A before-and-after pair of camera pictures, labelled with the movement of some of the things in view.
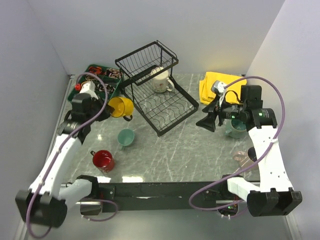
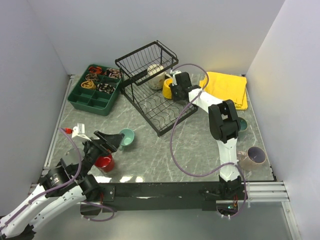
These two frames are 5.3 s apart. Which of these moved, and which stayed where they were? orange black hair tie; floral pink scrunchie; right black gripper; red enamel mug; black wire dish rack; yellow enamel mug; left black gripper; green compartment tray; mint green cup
Moved: left black gripper; right black gripper; yellow enamel mug
Stayed: orange black hair tie; green compartment tray; floral pink scrunchie; mint green cup; black wire dish rack; red enamel mug
